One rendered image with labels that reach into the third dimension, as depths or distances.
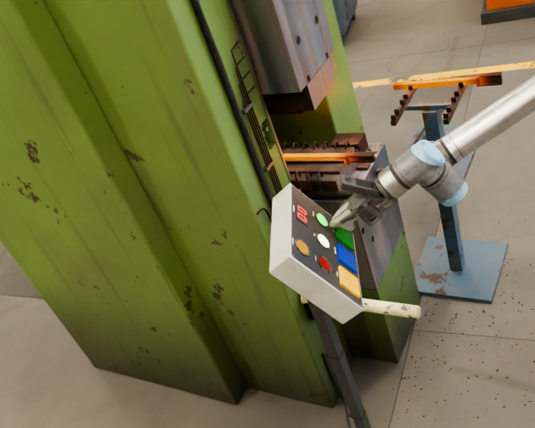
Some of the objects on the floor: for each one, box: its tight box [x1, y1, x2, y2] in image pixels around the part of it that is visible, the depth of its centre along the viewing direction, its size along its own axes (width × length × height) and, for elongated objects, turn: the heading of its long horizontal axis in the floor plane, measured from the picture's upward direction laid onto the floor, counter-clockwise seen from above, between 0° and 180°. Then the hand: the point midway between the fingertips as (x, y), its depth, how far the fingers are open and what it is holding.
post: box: [307, 299, 371, 428], centre depth 200 cm, size 4×4×108 cm
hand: (331, 222), depth 176 cm, fingers closed
